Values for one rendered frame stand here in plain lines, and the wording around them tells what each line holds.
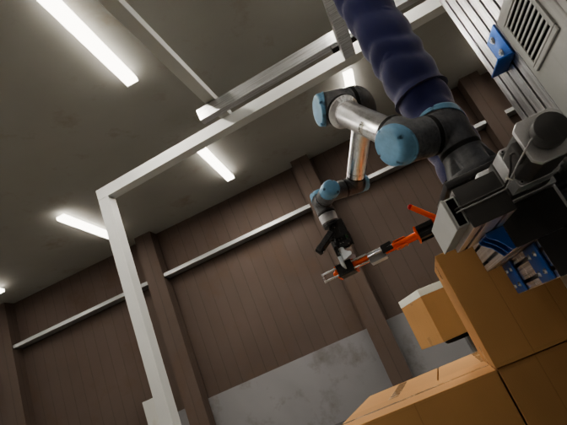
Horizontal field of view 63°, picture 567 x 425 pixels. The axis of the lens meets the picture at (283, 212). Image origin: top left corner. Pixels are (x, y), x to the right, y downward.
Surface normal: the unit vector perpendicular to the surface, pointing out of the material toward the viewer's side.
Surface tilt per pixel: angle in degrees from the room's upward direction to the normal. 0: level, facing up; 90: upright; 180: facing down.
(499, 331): 90
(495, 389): 90
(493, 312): 90
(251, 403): 90
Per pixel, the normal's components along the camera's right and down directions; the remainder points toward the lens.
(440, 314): 0.11, -0.41
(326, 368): -0.23, -0.27
